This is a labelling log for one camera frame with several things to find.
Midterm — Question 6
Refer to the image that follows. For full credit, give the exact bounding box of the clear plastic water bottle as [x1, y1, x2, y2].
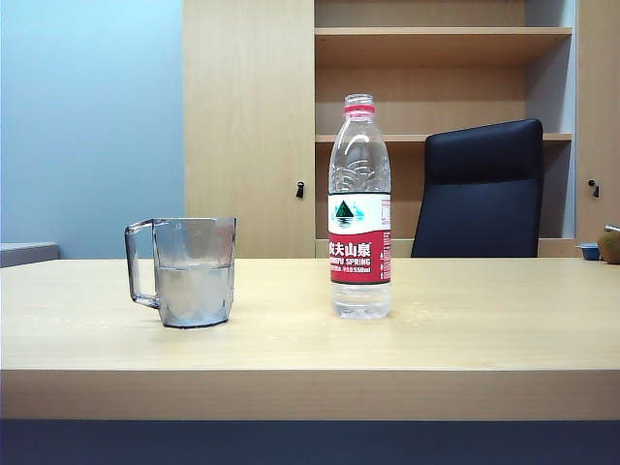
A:
[327, 93, 394, 321]

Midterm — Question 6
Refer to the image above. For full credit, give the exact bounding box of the transparent grey plastic mug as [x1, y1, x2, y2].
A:
[124, 216, 238, 330]

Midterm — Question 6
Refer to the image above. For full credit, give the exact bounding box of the light wooden bookshelf cabinet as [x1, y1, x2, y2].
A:
[182, 0, 620, 259]

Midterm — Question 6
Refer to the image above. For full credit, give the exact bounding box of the dark blue office chair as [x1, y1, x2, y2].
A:
[410, 118, 544, 259]

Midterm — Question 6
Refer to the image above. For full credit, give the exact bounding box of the grey upholstered seat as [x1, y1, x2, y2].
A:
[0, 241, 60, 268]

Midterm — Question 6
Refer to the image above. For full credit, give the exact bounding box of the brown green round fruit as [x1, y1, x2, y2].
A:
[596, 231, 620, 265]

